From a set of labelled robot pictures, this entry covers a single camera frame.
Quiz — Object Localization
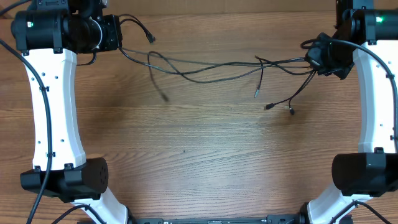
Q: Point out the thin black cable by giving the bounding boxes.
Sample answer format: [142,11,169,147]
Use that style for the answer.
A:
[123,46,312,103]

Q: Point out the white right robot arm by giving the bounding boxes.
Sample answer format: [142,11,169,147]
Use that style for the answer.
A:
[300,1,397,223]

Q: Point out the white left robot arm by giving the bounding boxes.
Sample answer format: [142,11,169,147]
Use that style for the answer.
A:
[11,0,134,223]

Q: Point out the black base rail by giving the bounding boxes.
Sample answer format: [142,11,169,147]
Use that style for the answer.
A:
[134,215,304,224]

